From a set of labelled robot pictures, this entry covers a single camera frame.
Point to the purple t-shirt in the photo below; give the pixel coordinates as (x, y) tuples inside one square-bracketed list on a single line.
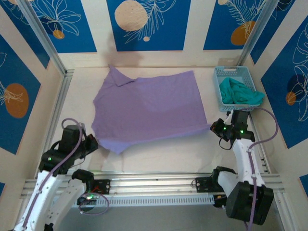
[(149, 108)]

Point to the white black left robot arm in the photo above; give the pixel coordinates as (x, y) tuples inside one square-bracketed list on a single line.
[(48, 192)]

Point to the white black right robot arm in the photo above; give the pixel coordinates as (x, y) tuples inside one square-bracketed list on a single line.
[(243, 158)]

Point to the teal cloth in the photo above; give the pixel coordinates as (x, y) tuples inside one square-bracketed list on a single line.
[(235, 91)]

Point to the blue poster dark circle leaves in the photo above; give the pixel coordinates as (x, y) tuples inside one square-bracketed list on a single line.
[(276, 108)]

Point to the light blue plastic basket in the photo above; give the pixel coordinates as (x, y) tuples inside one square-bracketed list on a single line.
[(217, 79)]

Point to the blue poster orange oval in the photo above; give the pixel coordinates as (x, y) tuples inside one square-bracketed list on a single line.
[(14, 132)]

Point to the controller board with LED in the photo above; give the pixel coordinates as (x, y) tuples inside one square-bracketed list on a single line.
[(86, 201), (217, 202)]

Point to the blue poster orange circle fern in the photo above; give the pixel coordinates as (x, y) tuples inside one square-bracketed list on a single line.
[(216, 29)]

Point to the blue poster large beige circle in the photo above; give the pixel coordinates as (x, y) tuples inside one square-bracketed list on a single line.
[(168, 36)]

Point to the blue poster white flower outline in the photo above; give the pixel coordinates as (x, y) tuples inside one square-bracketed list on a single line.
[(84, 36)]

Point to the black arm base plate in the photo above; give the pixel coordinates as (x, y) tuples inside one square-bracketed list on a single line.
[(202, 184), (103, 186)]

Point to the wide aluminium frame rail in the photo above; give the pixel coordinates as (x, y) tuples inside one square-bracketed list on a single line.
[(154, 184)]

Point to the blue wall poster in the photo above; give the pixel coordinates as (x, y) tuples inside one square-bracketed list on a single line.
[(304, 192), (24, 29), (272, 31), (2, 188)]

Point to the aluminium frame post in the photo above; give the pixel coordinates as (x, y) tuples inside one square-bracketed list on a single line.
[(257, 33), (47, 43)]

